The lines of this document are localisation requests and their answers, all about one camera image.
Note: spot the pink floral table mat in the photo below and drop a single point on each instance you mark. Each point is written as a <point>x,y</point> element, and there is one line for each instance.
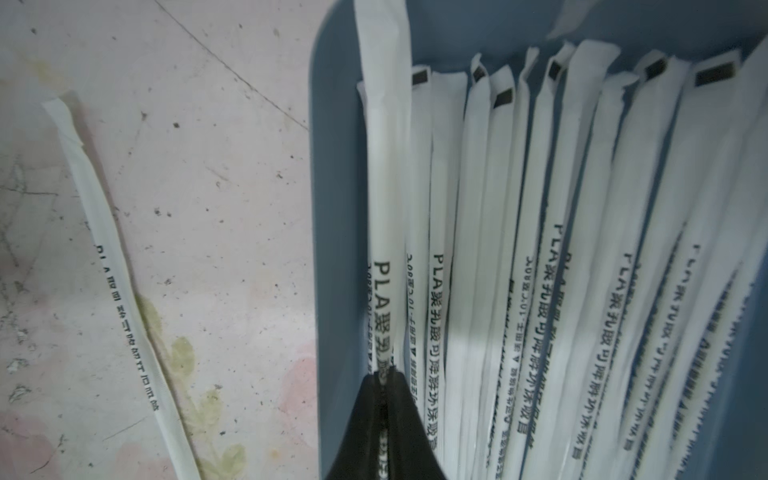
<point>196,113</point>

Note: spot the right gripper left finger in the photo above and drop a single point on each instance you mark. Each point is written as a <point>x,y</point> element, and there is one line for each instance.
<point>358,455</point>

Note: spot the blue plastic storage tray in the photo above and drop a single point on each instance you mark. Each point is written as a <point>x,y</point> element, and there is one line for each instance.
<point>445,34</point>

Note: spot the white straw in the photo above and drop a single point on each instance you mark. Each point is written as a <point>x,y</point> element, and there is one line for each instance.
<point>108,245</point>
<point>385,51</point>

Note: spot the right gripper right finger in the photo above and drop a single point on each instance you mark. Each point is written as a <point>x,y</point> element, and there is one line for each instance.
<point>410,456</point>

